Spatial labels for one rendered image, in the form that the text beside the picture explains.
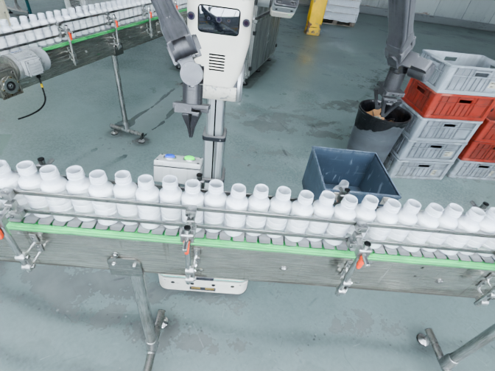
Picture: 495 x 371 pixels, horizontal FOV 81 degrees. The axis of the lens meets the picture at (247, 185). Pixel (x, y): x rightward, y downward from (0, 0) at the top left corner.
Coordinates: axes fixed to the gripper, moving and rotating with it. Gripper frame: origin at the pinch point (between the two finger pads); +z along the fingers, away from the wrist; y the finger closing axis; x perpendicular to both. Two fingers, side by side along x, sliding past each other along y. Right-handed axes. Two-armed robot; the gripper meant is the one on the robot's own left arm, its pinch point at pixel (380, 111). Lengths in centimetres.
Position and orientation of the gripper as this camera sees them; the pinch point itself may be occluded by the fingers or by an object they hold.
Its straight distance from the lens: 122.3
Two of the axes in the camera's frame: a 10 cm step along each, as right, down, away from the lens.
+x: -9.9, -0.8, -0.6
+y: 0.1, -6.4, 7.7
